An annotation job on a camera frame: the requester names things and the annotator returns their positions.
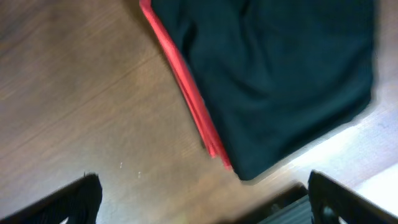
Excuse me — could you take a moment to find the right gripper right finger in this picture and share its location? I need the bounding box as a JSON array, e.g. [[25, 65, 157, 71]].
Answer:
[[308, 170, 397, 224]]

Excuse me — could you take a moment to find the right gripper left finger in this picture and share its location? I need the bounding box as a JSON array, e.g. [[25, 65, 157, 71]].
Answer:
[[1, 173, 103, 224]]

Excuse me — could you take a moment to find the black garment with red trim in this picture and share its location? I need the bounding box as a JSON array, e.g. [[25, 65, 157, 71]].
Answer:
[[140, 0, 377, 180]]

